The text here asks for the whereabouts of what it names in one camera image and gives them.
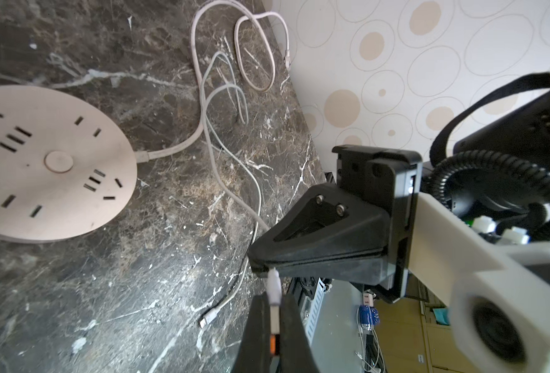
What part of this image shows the round pink power strip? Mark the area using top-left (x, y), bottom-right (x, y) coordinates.
top-left (0, 85), bottom-right (138, 243)

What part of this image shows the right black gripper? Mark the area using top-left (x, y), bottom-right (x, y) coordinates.
top-left (247, 145), bottom-right (423, 303)

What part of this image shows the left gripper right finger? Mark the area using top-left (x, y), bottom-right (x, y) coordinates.
top-left (279, 295), bottom-right (319, 373)

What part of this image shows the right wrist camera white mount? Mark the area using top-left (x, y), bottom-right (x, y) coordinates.
top-left (409, 194), bottom-right (550, 372)

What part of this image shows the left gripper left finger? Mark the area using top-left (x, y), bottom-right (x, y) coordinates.
top-left (231, 293), bottom-right (272, 373)

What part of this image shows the white USB charging cable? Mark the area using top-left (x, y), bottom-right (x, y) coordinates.
top-left (197, 50), bottom-right (276, 329)

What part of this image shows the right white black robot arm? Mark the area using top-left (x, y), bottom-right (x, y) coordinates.
top-left (247, 72), bottom-right (550, 303)

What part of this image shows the pink power strip cord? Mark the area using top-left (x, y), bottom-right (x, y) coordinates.
top-left (134, 0), bottom-right (292, 164)

